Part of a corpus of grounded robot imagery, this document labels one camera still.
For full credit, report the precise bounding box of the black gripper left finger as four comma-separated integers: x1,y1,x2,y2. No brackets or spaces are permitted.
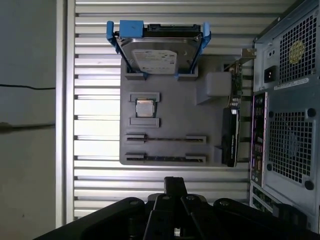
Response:
32,176,176,240

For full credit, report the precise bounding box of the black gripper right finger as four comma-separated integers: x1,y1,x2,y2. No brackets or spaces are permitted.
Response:
174,176,320,240

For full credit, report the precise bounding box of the green RAM stick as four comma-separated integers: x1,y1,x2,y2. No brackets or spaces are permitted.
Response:
127,155,206,162
126,136,206,142

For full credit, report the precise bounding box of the green graphics card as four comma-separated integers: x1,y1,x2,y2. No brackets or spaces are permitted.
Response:
221,48,257,168

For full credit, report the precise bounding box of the grey parts rack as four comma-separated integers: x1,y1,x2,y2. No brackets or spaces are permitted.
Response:
119,53,247,168

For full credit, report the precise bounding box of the silver CPU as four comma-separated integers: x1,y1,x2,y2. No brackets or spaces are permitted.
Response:
134,97,158,118

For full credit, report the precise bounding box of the open black PC case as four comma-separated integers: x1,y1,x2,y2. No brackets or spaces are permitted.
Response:
249,0,320,233

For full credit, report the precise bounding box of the hard disk in blue carrier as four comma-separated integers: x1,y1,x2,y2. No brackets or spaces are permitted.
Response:
106,19,213,76

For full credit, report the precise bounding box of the grey power supply unit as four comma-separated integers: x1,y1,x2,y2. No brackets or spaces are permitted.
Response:
259,7,320,92

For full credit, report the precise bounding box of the black floor cable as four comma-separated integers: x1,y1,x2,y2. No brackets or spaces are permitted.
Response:
0,121,56,133
0,83,56,90

